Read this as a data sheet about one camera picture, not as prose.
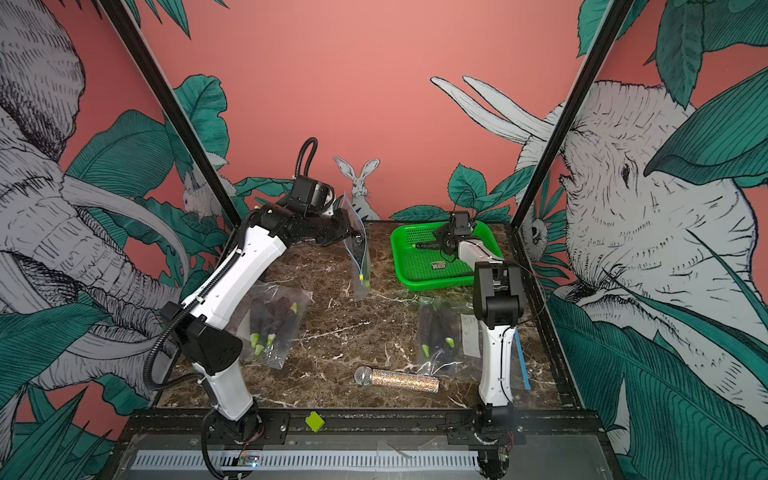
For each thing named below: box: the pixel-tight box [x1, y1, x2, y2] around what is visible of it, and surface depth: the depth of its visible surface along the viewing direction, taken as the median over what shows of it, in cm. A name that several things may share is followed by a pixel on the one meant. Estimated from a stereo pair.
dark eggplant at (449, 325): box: [440, 307, 458, 349], surface depth 91 cm
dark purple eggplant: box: [420, 305, 433, 358], surface depth 90 cm
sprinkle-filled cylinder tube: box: [354, 366, 441, 393], surface depth 80 cm
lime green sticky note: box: [305, 411, 325, 433], surface depth 76 cm
